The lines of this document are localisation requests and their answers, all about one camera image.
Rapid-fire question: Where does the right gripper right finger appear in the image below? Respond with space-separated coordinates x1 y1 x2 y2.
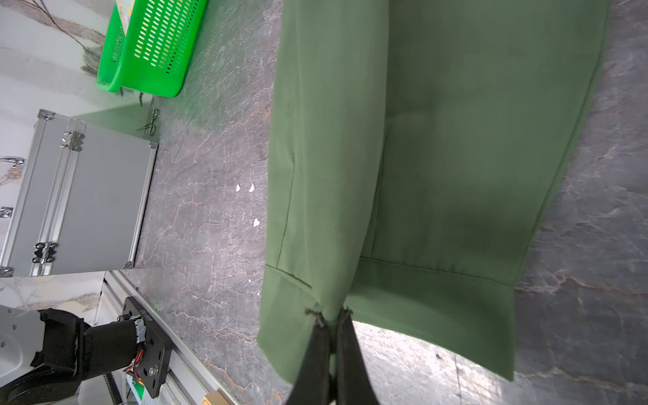
336 309 380 405

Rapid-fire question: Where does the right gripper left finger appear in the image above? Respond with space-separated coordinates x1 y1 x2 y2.
285 316 331 405

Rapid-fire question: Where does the green skirt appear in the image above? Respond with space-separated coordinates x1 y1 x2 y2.
258 1 611 382

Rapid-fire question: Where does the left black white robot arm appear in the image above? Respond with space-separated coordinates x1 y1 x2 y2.
1 305 146 404

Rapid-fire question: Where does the small wooden tag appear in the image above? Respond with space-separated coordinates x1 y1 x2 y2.
202 390 231 405

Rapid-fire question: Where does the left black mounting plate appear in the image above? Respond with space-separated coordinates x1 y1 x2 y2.
123 296 172 398

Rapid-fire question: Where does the silver aluminium case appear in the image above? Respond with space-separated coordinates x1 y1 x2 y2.
1 110 158 278

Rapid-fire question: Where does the green plastic basket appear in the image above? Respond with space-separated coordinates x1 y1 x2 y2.
96 0 208 98

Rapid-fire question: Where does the floral pastel skirt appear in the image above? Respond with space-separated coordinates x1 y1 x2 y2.
116 0 136 20

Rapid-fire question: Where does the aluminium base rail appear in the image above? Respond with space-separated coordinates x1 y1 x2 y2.
99 271 238 404

